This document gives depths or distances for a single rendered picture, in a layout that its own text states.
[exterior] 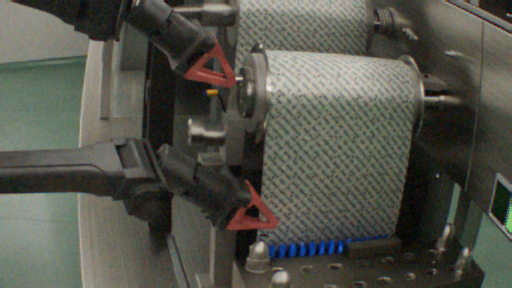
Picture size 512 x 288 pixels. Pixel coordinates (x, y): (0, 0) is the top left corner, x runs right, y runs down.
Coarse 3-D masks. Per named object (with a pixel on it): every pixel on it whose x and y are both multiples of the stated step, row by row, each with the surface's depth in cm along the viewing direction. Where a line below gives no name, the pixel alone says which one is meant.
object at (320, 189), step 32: (288, 160) 111; (320, 160) 112; (352, 160) 113; (384, 160) 115; (288, 192) 113; (320, 192) 114; (352, 192) 115; (384, 192) 117; (288, 224) 115; (320, 224) 116; (352, 224) 117; (384, 224) 119
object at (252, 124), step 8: (248, 56) 114; (256, 56) 111; (248, 64) 114; (256, 64) 109; (256, 72) 109; (256, 80) 109; (256, 88) 109; (264, 88) 108; (416, 88) 114; (256, 96) 109; (264, 96) 108; (416, 96) 113; (256, 104) 109; (416, 104) 114; (256, 112) 109; (416, 112) 114; (248, 120) 114; (256, 120) 110; (248, 128) 114; (256, 128) 111
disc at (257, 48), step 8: (256, 48) 113; (264, 56) 108; (264, 64) 108; (264, 72) 108; (264, 80) 108; (264, 104) 108; (264, 112) 108; (264, 120) 108; (264, 128) 109; (256, 136) 113; (264, 136) 110
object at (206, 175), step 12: (204, 168) 108; (228, 168) 114; (204, 180) 107; (216, 180) 108; (228, 180) 110; (192, 192) 107; (204, 192) 107; (216, 192) 108; (228, 192) 109; (240, 192) 106; (204, 204) 108; (216, 204) 108; (228, 204) 107; (216, 216) 108; (216, 228) 107
